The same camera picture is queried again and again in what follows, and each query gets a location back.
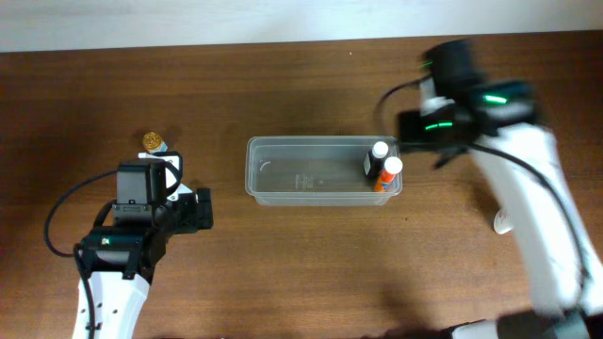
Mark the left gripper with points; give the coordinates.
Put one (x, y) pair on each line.
(202, 209)

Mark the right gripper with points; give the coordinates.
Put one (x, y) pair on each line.
(412, 133)

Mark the orange bottle white cap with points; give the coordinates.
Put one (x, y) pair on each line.
(392, 166)

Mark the black bottle white cap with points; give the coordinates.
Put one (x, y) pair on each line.
(373, 162)

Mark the gold lid small jar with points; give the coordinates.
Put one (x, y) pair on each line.
(152, 142)

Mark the white bottle clear cap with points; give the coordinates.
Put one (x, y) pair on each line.
(502, 223)

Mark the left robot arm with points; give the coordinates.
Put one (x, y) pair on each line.
(116, 261)

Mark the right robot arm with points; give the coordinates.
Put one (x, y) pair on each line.
(499, 124)

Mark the clear plastic container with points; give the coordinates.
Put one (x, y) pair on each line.
(315, 171)

